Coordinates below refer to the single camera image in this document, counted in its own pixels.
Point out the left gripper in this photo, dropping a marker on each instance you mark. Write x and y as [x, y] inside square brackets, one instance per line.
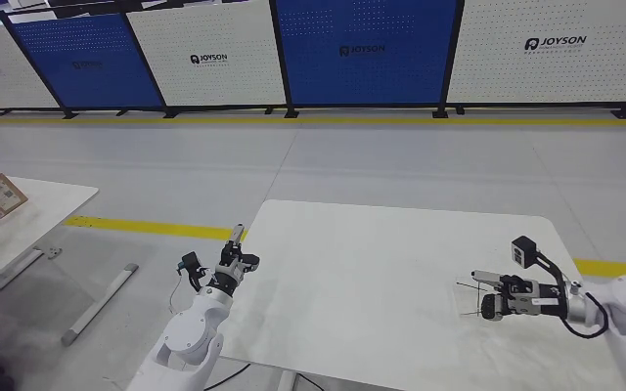
[226, 281]

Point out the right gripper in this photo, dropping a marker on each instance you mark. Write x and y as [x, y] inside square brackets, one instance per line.
[543, 300]

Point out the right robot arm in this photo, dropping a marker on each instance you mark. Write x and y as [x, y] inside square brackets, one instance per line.
[611, 303]

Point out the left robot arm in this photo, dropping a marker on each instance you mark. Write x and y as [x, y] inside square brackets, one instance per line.
[188, 337]

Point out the clear plastic plate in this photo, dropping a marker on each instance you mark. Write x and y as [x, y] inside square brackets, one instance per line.
[464, 299]

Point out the white perforated partition panel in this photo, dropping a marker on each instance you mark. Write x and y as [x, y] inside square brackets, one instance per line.
[538, 49]
[19, 73]
[210, 58]

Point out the white side table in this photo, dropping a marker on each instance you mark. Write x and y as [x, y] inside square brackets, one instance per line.
[39, 215]

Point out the shallow cardboard box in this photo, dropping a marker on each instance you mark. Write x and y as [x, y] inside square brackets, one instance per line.
[9, 195]

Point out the blue perforated partition panel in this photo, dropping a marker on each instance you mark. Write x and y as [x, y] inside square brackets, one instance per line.
[88, 63]
[364, 49]

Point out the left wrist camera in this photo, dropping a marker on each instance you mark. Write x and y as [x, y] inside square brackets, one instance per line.
[192, 264]

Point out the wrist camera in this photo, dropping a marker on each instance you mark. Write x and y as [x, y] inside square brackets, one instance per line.
[192, 264]
[524, 251]

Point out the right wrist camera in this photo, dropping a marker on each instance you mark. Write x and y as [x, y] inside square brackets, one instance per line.
[524, 251]

